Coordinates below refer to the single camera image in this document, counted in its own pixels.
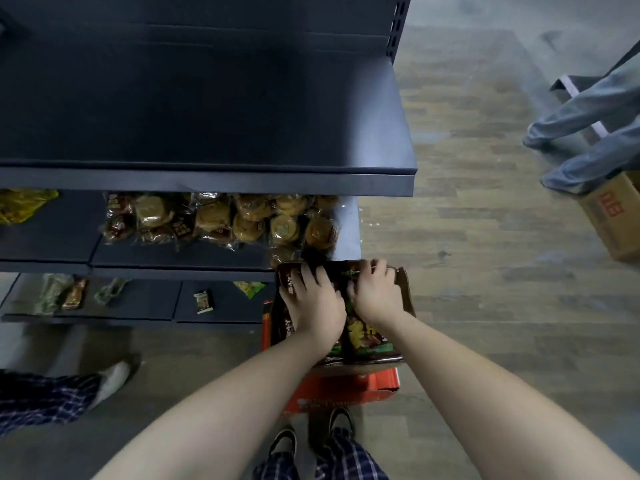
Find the person's right hand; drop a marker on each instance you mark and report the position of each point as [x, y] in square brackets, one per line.
[375, 294]

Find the person's left hand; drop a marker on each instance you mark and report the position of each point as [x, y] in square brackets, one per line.
[315, 309]

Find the brown cardboard box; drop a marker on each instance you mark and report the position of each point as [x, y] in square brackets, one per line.
[406, 294]

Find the pile of brown snacks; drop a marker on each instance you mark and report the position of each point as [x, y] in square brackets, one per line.
[367, 342]

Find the dark grey metal shelf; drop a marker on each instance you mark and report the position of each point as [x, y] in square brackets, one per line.
[200, 94]

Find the person's right forearm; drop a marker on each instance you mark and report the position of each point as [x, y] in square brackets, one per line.
[475, 404]

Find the person's left forearm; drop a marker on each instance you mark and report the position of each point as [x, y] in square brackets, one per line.
[225, 419]

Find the person's right black shoe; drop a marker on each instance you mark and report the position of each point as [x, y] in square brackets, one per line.
[341, 422]

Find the person's black shoe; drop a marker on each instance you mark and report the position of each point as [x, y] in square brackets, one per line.
[341, 422]
[284, 442]

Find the person's left black shoe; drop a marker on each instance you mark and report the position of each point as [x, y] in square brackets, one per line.
[284, 442]

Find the orange wrapped snacks on shelf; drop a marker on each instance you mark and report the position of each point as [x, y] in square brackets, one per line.
[25, 204]

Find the yellow-green flat packet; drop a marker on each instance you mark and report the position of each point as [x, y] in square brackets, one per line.
[250, 288]

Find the red-orange flat carton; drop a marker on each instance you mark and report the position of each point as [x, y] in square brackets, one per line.
[340, 389]

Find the small white-brown packet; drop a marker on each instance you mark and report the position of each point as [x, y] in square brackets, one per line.
[203, 302]

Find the pile of wrapped pastries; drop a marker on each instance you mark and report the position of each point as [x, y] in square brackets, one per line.
[215, 219]

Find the clear green packet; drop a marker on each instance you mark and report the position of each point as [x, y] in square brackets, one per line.
[50, 294]
[110, 290]

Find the tan carton with red print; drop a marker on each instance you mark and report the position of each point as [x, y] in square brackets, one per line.
[615, 214]

